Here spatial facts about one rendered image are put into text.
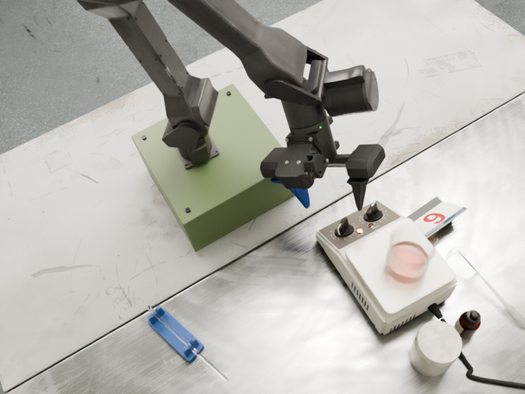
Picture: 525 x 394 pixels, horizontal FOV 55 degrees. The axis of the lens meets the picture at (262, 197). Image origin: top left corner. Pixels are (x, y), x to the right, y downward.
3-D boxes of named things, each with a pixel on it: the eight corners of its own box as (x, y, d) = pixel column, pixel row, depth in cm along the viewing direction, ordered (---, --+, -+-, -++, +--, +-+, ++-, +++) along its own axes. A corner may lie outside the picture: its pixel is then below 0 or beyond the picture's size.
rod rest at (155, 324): (148, 324, 83) (141, 316, 80) (162, 308, 84) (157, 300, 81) (190, 363, 79) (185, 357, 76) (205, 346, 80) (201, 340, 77)
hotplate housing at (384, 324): (313, 238, 88) (313, 216, 81) (377, 205, 90) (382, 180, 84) (388, 352, 77) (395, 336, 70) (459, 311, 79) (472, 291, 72)
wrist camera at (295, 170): (283, 132, 74) (260, 157, 70) (328, 130, 70) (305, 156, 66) (297, 166, 77) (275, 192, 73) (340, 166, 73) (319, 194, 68)
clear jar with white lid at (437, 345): (456, 373, 74) (469, 358, 68) (416, 381, 74) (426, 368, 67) (441, 333, 78) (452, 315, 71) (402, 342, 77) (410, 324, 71)
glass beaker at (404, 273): (402, 297, 73) (411, 273, 65) (373, 263, 76) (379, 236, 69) (440, 270, 74) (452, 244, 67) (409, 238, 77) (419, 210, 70)
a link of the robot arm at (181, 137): (165, 147, 81) (154, 123, 76) (179, 103, 86) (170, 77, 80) (205, 152, 80) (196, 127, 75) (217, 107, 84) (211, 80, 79)
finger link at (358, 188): (356, 159, 76) (341, 181, 72) (379, 159, 74) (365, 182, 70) (366, 198, 80) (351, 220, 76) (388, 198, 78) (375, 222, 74)
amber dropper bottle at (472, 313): (476, 324, 78) (488, 307, 72) (472, 342, 76) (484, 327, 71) (455, 316, 79) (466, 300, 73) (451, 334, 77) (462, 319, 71)
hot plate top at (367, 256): (342, 252, 78) (342, 249, 77) (407, 217, 80) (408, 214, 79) (387, 319, 72) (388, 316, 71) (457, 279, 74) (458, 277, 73)
